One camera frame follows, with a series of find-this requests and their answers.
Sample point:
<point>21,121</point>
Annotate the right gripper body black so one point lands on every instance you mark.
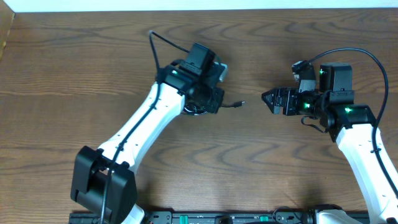
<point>298,104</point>

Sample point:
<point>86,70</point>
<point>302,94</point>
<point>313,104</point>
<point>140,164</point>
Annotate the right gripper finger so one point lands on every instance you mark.
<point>270,95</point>
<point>273,106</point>

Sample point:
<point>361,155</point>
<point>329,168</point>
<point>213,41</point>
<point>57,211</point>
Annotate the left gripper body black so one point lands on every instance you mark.
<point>212,101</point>

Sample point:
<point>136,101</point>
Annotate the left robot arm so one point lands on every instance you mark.
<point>104,178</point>

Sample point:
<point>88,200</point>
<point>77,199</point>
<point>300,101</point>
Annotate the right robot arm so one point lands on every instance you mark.
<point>330,100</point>

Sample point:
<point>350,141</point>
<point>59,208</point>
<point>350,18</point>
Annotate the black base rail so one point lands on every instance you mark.
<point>318,214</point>

